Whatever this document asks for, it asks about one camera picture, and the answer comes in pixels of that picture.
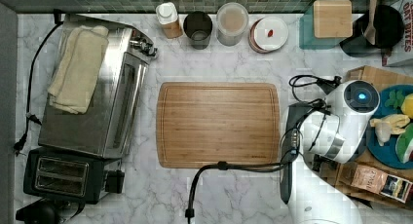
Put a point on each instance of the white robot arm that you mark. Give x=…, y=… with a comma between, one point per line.
x=334, y=131

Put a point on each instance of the wooden cutting board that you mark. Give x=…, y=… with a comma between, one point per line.
x=199, y=123

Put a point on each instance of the dark glass cup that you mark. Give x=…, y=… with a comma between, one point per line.
x=198, y=27

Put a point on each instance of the clear lidded jar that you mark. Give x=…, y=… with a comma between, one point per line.
x=232, y=20

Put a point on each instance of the white plate stack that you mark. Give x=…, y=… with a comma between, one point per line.
x=268, y=34

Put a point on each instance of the white lidded bottle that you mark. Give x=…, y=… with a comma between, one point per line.
x=168, y=19

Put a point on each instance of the stainless toaster oven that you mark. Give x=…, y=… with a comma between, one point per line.
x=105, y=130

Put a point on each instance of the cream folded towel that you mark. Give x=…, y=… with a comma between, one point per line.
x=82, y=54

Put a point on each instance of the teal box wooden lid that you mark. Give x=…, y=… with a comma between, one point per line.
x=325, y=24

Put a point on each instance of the black slot toaster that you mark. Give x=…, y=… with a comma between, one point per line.
x=65, y=176

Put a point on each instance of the orange tea packet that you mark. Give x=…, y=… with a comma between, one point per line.
x=369, y=179

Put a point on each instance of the black round object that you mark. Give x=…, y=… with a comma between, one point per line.
x=46, y=211

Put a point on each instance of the wooden spoon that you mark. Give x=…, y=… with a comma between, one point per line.
x=370, y=30

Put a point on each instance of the blue plate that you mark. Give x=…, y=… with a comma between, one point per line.
x=386, y=154

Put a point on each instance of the peeled banana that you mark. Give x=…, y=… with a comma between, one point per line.
x=390, y=125

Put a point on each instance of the green mint leaves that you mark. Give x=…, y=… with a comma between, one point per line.
x=395, y=100

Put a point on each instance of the yellow lemon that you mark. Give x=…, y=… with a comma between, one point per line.
x=407, y=106

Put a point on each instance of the black utensil pot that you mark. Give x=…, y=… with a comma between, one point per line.
x=385, y=22

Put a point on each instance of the watermelon slice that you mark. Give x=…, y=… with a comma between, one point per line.
x=403, y=147

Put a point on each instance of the oat bites cereal box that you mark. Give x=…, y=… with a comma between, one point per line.
x=401, y=53

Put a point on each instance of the dark tea packet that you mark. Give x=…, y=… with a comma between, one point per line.
x=396, y=188

